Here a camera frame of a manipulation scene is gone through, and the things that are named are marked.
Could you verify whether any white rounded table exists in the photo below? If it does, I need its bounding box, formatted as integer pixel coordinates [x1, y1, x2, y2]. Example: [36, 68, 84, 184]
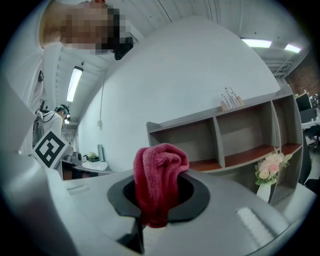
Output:
[81, 159, 110, 173]

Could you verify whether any white wall cable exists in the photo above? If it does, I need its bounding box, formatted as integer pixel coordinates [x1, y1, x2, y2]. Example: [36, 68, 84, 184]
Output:
[96, 71, 108, 131]

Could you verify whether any red cloth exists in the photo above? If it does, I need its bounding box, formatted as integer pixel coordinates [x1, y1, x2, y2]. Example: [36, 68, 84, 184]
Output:
[132, 142, 190, 229]

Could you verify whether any black office chair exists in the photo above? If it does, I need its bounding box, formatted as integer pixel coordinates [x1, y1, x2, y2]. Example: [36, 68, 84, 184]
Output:
[298, 144, 320, 188]

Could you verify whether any grey rectangular bar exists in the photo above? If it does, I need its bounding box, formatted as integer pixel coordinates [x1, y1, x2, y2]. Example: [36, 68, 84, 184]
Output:
[96, 143, 105, 163]

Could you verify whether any white vase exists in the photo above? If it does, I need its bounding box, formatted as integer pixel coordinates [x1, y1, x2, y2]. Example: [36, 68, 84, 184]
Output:
[255, 183, 273, 204]

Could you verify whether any grey wooden shelf unit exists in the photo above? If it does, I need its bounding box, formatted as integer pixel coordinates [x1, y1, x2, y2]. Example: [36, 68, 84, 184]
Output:
[145, 84, 305, 206]

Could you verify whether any wooden card holder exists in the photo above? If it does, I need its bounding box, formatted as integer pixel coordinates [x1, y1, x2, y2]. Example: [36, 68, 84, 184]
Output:
[219, 86, 245, 112]

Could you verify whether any person's head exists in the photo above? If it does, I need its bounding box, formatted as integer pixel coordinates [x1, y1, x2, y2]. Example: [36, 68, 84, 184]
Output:
[39, 0, 126, 56]

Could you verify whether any pink flower bouquet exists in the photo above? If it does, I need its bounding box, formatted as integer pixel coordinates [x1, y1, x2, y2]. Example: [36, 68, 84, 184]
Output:
[254, 146, 294, 186]

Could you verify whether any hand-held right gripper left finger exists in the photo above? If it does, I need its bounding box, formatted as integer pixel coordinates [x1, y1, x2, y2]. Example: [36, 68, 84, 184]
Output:
[3, 149, 146, 256]

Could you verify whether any green planter box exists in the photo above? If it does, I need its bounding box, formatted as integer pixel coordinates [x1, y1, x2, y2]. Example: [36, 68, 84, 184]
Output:
[83, 151, 101, 164]

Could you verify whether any black head camera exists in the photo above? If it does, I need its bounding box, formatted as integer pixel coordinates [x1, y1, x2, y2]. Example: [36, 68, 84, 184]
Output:
[113, 12, 135, 61]

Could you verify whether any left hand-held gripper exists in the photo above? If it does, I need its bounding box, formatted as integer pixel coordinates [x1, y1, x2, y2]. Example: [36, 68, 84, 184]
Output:
[32, 130, 84, 169]

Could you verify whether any long ceiling light panel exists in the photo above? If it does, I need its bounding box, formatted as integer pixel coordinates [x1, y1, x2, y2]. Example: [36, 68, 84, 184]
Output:
[65, 65, 84, 103]

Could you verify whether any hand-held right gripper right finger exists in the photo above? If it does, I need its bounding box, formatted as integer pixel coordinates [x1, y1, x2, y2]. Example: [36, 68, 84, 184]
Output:
[143, 169, 318, 256]

